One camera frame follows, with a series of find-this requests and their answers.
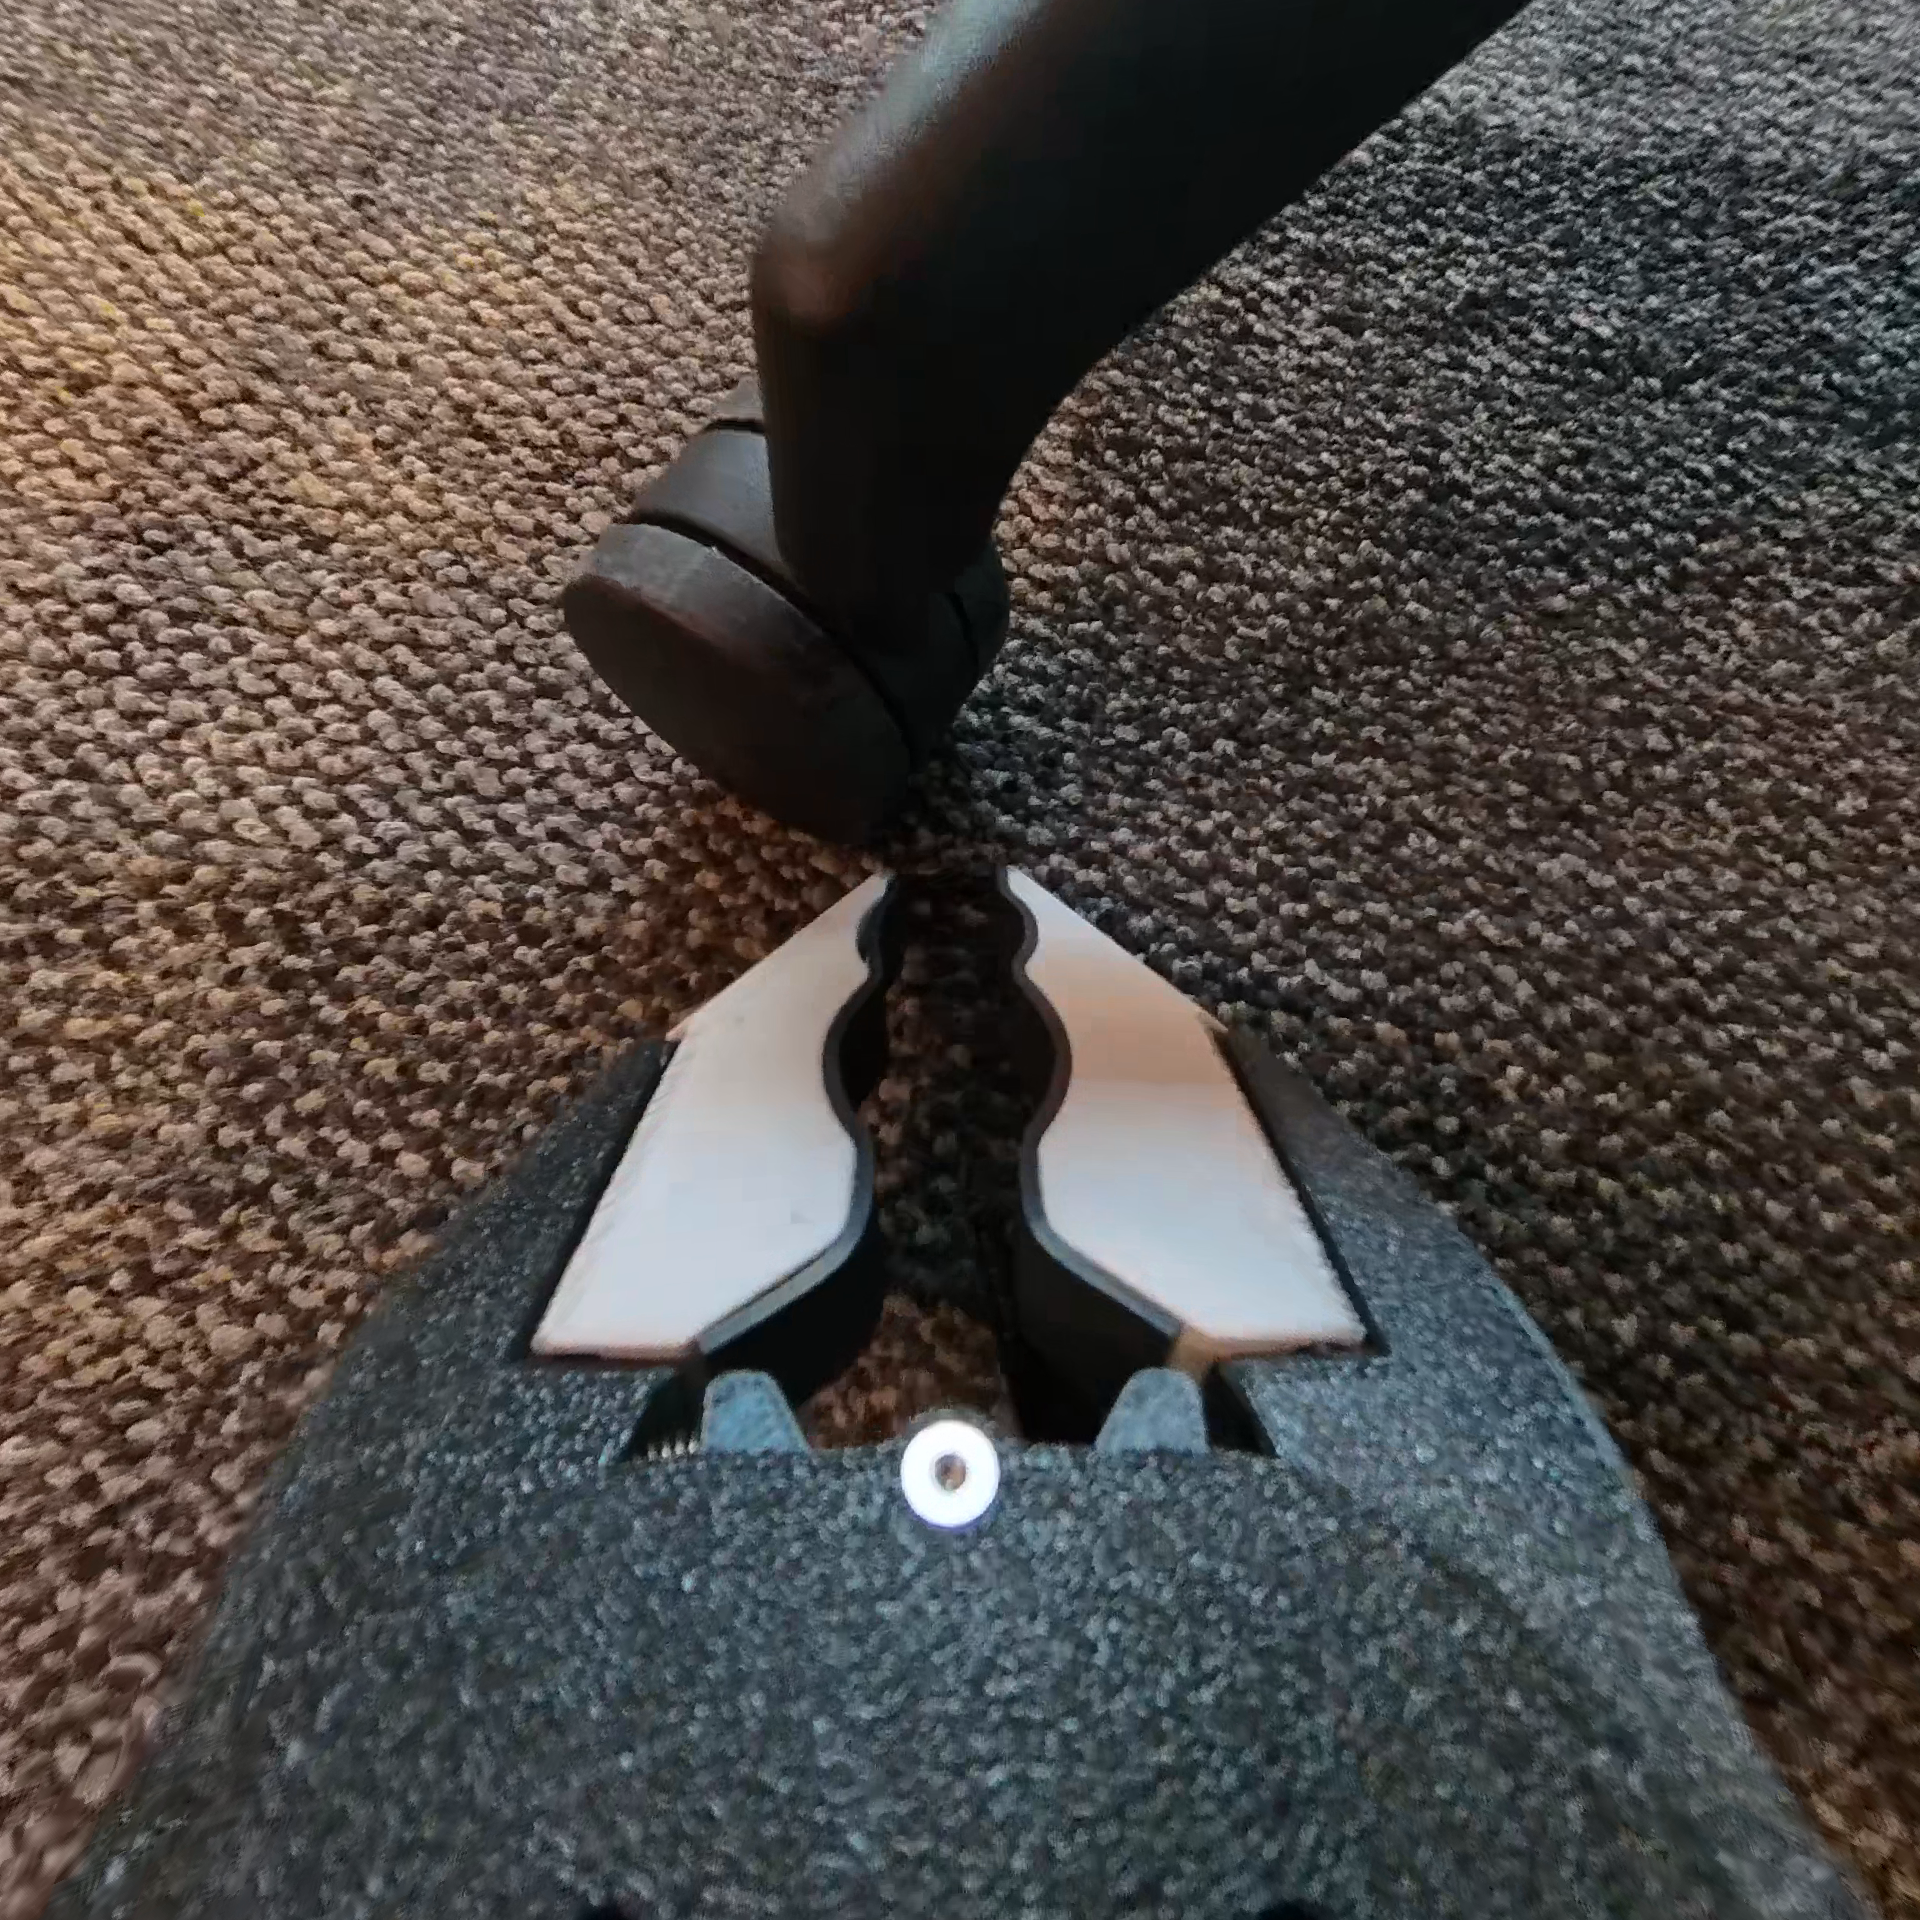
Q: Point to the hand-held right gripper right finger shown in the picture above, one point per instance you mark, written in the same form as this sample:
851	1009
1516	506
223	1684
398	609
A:
1185	1185

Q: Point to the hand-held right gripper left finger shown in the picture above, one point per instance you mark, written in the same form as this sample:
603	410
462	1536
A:
705	1185

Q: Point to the black chair caster wheel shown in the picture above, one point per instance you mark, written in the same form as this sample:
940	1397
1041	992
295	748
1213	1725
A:
721	674

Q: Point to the black office chair leg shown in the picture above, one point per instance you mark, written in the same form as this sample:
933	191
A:
1021	270

